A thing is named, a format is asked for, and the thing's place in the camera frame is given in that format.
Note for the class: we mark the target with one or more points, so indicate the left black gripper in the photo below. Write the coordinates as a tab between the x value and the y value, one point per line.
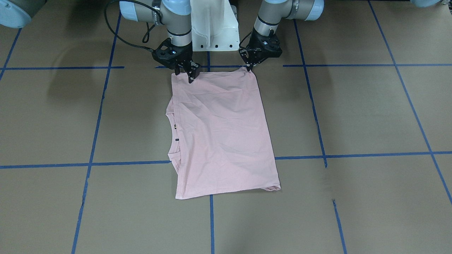
250	56

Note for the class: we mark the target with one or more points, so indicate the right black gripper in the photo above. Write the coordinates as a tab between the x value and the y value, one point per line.
184	56

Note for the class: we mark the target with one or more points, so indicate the pink snoopy t-shirt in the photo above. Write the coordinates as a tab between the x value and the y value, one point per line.
220	137

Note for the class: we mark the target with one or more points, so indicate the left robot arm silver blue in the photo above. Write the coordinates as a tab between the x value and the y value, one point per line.
272	12

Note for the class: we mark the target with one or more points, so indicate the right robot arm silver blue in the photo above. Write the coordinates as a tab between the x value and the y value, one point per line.
175	15

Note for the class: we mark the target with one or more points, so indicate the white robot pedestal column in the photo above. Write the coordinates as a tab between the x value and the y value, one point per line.
214	26

